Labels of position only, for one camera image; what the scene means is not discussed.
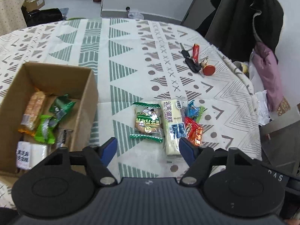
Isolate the orange candy packet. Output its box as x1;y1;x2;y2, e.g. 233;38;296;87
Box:
192;125;203;146

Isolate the red candy packet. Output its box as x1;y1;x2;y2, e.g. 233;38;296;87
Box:
184;116;199;144

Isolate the white blue cake pack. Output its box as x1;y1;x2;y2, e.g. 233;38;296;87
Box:
160;100;187;155

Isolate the small beige snack bar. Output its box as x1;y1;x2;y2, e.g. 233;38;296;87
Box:
55;128;73;148

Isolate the green cookie snack packet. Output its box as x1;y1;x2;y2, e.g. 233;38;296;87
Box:
130;102;163;143

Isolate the dark green snack packet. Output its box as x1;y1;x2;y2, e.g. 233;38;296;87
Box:
49;94;76;128

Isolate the light green candy packet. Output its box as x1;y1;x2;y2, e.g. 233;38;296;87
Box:
34;115;58;145

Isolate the white black-label snack pack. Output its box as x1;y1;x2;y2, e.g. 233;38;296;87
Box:
16;141;48;170

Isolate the orange cracker snack pack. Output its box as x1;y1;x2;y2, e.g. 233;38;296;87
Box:
18;91;46;137

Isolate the blue candy packet upper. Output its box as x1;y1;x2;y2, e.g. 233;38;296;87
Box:
185;100;200;120

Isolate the green plum candy packet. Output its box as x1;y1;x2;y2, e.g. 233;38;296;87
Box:
195;106;206;123

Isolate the brown cardboard box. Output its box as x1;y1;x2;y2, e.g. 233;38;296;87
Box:
1;62;98;177

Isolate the patterned bed cover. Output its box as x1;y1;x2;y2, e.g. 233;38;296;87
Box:
1;19;261;178

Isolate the black car key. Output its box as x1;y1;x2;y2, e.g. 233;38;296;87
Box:
180;43;201;73

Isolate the lucky cat key charm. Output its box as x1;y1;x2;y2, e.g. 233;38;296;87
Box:
199;56;209;68

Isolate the yellow tape roll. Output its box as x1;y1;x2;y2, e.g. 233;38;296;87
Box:
233;61;249;74

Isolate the pink clothing pile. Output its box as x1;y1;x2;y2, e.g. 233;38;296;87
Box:
252;42;284;112

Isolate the dark chair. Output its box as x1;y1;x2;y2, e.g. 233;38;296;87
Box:
180;0;249;45

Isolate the black bag on floor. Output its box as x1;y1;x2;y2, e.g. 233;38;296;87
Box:
21;6;64;27

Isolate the black jacket on chair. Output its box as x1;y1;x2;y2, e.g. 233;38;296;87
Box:
197;0;284;62

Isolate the small cardboard box on floor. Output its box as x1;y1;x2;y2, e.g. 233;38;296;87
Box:
23;0;45;12

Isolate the round table with dotted cloth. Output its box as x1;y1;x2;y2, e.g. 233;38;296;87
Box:
1;0;27;36

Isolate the red round keychain charm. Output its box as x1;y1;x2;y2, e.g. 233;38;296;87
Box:
202;64;216;76

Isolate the red key strap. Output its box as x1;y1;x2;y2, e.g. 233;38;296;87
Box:
192;43;202;61

